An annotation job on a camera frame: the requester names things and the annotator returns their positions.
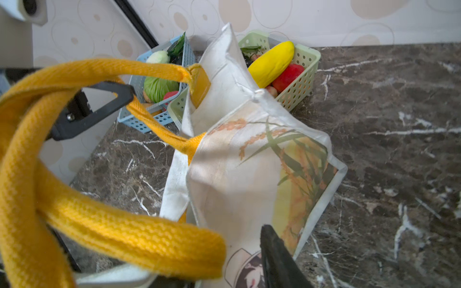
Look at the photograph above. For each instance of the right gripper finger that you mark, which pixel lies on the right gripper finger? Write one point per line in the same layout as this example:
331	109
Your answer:
280	269

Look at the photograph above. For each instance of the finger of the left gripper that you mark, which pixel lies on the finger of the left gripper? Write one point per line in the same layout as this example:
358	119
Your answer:
77	117

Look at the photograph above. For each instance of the white grocery bag yellow handles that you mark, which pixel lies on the white grocery bag yellow handles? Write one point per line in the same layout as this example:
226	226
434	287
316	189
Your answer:
241	161

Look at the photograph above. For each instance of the blue plastic basket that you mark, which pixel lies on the blue plastic basket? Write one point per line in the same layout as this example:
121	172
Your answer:
159	110

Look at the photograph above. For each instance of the green cabbage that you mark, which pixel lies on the green cabbage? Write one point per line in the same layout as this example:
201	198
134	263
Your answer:
156	88

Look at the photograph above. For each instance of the white radish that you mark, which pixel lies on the white radish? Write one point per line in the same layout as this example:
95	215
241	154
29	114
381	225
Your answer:
158	57

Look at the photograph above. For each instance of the green leafy vegetable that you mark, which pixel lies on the green leafy vegetable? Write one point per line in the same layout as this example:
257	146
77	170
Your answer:
175	52

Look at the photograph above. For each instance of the green plastic basket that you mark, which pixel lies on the green plastic basket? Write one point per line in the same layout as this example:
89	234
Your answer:
296	82

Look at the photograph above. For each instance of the tall yellow mango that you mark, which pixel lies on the tall yellow mango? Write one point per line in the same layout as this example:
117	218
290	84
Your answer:
269	66

